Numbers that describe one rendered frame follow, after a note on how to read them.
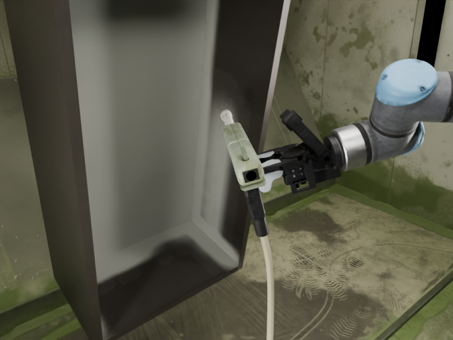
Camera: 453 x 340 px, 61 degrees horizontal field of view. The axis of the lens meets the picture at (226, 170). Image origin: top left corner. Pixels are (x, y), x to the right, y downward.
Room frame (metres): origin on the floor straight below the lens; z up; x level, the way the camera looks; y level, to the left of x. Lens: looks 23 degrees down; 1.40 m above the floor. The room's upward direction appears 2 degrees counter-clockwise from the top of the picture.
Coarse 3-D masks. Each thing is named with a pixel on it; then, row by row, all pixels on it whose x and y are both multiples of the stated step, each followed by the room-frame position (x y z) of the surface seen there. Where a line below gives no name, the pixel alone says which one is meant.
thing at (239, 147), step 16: (224, 112) 1.07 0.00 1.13; (224, 128) 0.88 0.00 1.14; (240, 128) 0.85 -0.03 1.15; (240, 144) 0.73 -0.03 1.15; (240, 160) 0.64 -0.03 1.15; (256, 160) 0.63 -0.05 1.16; (240, 176) 0.61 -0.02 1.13; (256, 176) 0.61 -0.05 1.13; (256, 192) 0.71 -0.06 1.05; (256, 208) 0.71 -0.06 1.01; (256, 224) 0.71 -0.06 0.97
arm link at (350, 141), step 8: (344, 128) 0.75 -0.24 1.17; (352, 128) 0.74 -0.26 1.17; (336, 136) 0.74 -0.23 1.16; (344, 136) 0.73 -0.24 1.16; (352, 136) 0.72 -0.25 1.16; (360, 136) 0.72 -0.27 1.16; (344, 144) 0.71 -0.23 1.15; (352, 144) 0.71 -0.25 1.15; (360, 144) 0.71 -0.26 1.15; (344, 152) 0.71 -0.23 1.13; (352, 152) 0.71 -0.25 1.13; (360, 152) 0.71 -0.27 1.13; (344, 160) 0.72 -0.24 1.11; (352, 160) 0.71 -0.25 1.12; (360, 160) 0.71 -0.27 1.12; (344, 168) 0.72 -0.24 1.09; (352, 168) 0.72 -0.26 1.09
